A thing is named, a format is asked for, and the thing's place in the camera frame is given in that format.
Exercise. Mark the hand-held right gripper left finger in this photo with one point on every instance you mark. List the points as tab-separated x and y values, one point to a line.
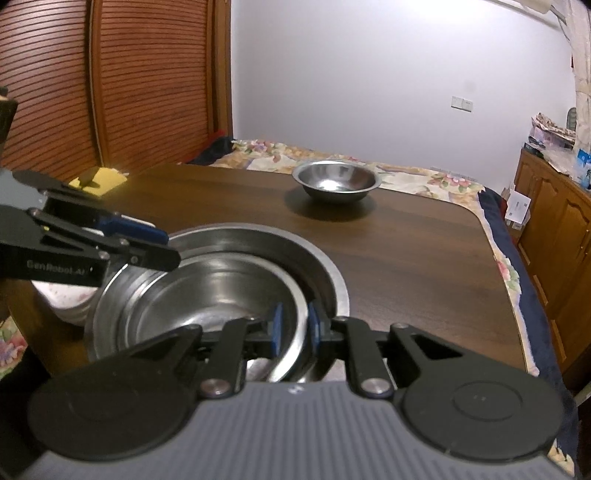
277	327

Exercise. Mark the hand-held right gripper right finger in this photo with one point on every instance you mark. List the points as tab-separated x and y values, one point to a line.
315	327

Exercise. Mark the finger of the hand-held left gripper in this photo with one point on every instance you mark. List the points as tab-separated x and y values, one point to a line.
134	228
152	257

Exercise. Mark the medium steel bowl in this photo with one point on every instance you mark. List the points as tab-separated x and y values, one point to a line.
207	300

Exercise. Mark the large steel bowl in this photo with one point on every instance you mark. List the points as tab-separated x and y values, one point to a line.
277	244

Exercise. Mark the yellow plush cushion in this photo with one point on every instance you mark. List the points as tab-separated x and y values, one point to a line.
113	177

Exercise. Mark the brown louvered wooden door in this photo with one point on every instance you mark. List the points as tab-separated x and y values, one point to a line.
152	78
46	69

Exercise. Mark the small steel bowl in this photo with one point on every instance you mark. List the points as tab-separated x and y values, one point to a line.
337	177

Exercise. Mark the floral blanket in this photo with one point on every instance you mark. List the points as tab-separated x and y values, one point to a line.
415	177

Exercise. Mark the white paper sheet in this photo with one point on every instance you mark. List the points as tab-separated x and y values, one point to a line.
518	205

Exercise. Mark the wooden cabinet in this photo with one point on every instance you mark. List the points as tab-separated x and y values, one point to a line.
568	240

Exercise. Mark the patterned paper bundle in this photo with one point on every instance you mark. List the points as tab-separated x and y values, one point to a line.
551	131

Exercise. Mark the blue white box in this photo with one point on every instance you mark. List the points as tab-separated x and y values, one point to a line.
582	168

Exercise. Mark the pale curtain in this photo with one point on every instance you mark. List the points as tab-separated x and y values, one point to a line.
581	46

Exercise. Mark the white wall switch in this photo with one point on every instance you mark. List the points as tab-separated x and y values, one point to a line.
462	104

